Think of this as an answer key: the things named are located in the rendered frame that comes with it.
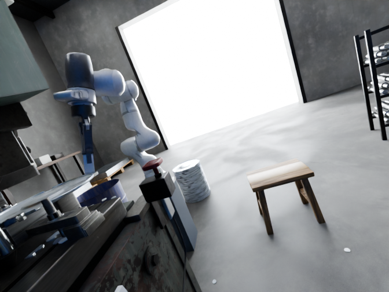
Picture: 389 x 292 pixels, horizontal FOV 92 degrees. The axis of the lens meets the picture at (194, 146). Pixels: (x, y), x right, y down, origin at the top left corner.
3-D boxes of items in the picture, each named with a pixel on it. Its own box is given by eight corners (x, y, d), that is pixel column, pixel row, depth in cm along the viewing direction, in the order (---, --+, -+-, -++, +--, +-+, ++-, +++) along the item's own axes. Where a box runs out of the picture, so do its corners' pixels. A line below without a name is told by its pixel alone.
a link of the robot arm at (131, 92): (125, 119, 126) (117, 94, 127) (149, 111, 126) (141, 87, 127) (113, 112, 107) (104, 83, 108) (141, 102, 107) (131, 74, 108)
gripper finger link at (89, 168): (92, 153, 67) (92, 153, 67) (94, 172, 67) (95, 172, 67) (83, 154, 65) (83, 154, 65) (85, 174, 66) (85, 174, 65)
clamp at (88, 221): (52, 233, 50) (32, 200, 48) (105, 218, 46) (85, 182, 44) (30, 251, 44) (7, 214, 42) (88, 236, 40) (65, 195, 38)
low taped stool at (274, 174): (307, 200, 131) (296, 157, 124) (327, 223, 108) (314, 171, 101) (259, 212, 138) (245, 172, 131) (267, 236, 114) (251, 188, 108)
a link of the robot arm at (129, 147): (137, 173, 130) (121, 140, 125) (161, 164, 128) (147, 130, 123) (131, 179, 119) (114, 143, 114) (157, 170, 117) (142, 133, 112)
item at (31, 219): (11, 231, 54) (2, 218, 54) (50, 219, 51) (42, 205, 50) (-29, 256, 46) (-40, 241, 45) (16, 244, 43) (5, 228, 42)
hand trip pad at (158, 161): (156, 179, 68) (147, 160, 67) (171, 175, 67) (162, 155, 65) (149, 189, 61) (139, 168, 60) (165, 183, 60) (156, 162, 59)
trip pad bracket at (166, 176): (164, 221, 72) (143, 175, 68) (187, 215, 70) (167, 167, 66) (159, 232, 66) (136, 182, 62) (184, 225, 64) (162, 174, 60)
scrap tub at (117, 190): (113, 223, 208) (92, 185, 198) (146, 214, 199) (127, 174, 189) (87, 254, 168) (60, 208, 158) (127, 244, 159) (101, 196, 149)
